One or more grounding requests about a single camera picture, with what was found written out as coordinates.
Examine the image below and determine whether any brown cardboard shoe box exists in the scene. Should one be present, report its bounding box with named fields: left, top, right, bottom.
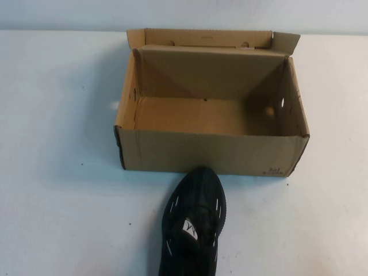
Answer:
left=113, top=27, right=312, bottom=177

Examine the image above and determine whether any black mesh sneaker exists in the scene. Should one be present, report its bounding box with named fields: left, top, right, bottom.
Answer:
left=143, top=166, right=230, bottom=276

